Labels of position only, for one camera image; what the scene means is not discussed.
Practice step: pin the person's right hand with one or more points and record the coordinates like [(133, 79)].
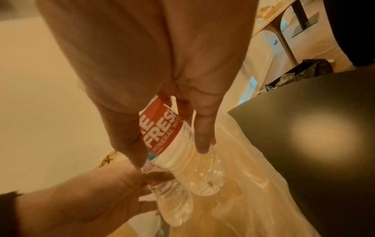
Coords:
[(146, 51)]

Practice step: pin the person's left hand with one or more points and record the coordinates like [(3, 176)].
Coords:
[(82, 203)]

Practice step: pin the red label clear water bottle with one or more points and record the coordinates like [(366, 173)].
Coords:
[(175, 148), (175, 203)]

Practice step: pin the black trash bag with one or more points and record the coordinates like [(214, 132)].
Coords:
[(304, 71)]

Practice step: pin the black table base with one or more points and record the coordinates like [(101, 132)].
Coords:
[(304, 20)]

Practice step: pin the clear plastic bag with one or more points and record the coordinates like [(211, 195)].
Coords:
[(243, 185)]

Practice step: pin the black round table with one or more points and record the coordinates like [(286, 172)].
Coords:
[(316, 138)]

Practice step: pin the wooden pedestal table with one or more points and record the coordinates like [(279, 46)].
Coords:
[(282, 34)]

